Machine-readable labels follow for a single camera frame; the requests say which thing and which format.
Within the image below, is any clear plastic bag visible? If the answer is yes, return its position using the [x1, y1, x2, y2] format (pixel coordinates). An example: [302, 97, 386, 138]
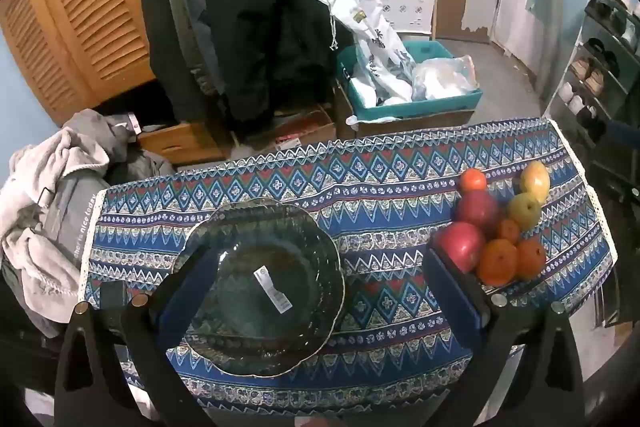
[411, 55, 480, 102]

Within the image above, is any grey coat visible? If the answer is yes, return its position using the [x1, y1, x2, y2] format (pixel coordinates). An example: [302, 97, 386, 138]
[160, 0, 226, 95]

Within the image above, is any small orange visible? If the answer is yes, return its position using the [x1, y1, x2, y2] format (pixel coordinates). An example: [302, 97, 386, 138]
[497, 219, 522, 244]

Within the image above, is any grey hoodie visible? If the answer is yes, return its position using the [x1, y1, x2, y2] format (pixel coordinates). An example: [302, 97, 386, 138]
[62, 108, 176, 188]

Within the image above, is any small reddish tangerine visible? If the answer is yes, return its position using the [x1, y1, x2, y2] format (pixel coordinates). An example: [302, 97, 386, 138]
[459, 168, 488, 195]

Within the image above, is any cardboard box with red packets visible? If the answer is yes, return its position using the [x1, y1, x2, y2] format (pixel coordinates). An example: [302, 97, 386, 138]
[235, 104, 341, 152]

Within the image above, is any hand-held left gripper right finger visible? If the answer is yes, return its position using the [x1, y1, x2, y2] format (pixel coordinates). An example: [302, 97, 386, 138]
[390, 244, 586, 427]

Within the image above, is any brown cardboard box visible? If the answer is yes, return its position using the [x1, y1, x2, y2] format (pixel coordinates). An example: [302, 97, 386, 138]
[335, 82, 476, 140]

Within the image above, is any black rectangular device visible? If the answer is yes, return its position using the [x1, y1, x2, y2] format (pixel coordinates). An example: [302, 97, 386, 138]
[99, 281, 127, 310]

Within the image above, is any wooden louvered cabinet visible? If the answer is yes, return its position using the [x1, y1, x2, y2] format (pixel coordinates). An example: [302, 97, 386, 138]
[0, 0, 156, 128]

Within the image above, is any wooden drawer box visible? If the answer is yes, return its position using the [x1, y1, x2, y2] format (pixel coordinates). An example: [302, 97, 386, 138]
[137, 122, 226, 165]

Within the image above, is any group of shoes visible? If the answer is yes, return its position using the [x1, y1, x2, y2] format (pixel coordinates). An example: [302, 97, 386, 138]
[557, 0, 640, 128]

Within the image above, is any white patterned basket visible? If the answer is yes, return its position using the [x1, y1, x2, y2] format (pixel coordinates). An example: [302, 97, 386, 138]
[375, 0, 438, 35]

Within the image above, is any metal shoe rack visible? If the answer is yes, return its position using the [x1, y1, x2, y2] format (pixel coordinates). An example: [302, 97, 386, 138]
[542, 0, 640, 148]

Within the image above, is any teal plastic crate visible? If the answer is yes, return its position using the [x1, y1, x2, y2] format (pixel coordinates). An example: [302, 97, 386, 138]
[336, 39, 483, 122]

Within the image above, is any yellow lemon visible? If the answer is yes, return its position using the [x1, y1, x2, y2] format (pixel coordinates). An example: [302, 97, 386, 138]
[520, 161, 551, 202]

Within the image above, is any pile of grey clothes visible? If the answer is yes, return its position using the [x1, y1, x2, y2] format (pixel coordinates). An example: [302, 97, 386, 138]
[0, 124, 113, 338]

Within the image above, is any white printed plastic bag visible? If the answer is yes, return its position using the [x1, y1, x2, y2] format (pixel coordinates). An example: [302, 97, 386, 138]
[310, 0, 416, 105]

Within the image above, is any grey fabric bag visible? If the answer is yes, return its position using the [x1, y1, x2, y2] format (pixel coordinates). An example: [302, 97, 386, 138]
[37, 167, 113, 268]

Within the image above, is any green pear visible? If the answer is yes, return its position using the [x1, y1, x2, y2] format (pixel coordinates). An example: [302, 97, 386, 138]
[507, 193, 542, 230]

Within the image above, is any green glass bowl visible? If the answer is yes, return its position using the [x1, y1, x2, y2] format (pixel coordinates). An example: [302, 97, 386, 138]
[172, 201, 347, 378]

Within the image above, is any blue patterned tablecloth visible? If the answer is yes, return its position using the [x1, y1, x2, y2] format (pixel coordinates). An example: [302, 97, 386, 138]
[82, 117, 618, 413]

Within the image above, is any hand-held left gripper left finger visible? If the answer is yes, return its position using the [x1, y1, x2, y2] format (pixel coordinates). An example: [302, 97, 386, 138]
[54, 244, 226, 427]

